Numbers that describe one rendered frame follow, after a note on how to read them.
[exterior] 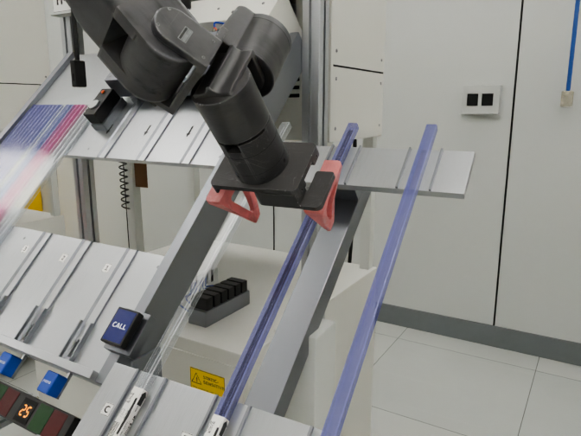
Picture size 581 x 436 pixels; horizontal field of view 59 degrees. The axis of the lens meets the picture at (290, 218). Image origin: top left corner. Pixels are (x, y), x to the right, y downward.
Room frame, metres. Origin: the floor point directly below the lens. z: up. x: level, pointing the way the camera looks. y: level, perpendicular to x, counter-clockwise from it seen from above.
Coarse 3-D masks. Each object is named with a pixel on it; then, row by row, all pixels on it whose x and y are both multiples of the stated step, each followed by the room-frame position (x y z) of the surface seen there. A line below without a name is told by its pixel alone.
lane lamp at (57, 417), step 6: (54, 414) 0.63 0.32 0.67; (60, 414) 0.63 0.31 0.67; (66, 414) 0.62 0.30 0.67; (48, 420) 0.63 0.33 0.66; (54, 420) 0.62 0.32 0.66; (60, 420) 0.62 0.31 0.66; (48, 426) 0.62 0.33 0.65; (54, 426) 0.62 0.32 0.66; (60, 426) 0.61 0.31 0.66; (42, 432) 0.62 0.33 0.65; (48, 432) 0.61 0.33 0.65; (54, 432) 0.61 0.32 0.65
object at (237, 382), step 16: (352, 128) 0.73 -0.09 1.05; (304, 224) 0.62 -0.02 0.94; (304, 240) 0.60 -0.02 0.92; (288, 256) 0.58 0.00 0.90; (288, 272) 0.56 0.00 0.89; (272, 288) 0.55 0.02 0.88; (272, 304) 0.54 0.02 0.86; (272, 320) 0.53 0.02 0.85; (256, 336) 0.51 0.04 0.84; (256, 352) 0.50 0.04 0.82; (240, 368) 0.49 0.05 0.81; (240, 384) 0.47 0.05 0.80; (224, 400) 0.46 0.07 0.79; (224, 416) 0.45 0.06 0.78
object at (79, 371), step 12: (0, 336) 0.73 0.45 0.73; (12, 348) 0.72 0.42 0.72; (24, 348) 0.70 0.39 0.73; (36, 348) 0.69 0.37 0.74; (36, 360) 0.76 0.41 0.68; (48, 360) 0.66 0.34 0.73; (60, 360) 0.66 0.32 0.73; (72, 372) 0.65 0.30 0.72; (84, 372) 0.63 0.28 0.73; (96, 372) 0.63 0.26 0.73; (96, 384) 0.67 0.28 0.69
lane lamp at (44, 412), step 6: (42, 408) 0.64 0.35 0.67; (48, 408) 0.64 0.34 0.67; (36, 414) 0.64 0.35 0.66; (42, 414) 0.64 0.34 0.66; (48, 414) 0.63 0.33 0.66; (36, 420) 0.63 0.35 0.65; (42, 420) 0.63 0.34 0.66; (30, 426) 0.63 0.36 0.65; (36, 426) 0.63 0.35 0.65; (42, 426) 0.62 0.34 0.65; (36, 432) 0.62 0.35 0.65
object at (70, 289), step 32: (0, 256) 0.91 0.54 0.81; (32, 256) 0.88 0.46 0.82; (64, 256) 0.84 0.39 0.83; (96, 256) 0.82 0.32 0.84; (128, 256) 0.79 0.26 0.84; (160, 256) 0.76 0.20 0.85; (0, 288) 0.85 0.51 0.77; (32, 288) 0.82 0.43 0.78; (64, 288) 0.79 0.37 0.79; (96, 288) 0.76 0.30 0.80; (128, 288) 0.74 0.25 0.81; (0, 320) 0.79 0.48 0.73; (32, 320) 0.76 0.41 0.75; (64, 320) 0.74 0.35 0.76; (96, 320) 0.71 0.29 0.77; (64, 352) 0.69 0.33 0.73; (96, 352) 0.67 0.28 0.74
